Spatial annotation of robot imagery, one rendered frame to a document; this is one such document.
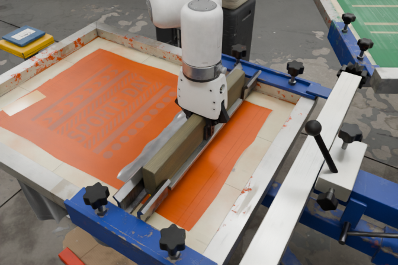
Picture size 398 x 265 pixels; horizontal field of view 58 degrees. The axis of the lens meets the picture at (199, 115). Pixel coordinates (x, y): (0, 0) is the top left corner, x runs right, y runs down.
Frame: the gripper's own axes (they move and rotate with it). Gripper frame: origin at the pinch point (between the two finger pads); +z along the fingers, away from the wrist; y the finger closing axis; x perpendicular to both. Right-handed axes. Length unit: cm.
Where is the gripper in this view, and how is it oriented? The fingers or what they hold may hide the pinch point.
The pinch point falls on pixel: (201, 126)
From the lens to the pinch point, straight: 80.3
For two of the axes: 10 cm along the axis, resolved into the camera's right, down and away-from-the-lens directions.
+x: -5.2, 5.6, -6.4
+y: -8.6, -3.4, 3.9
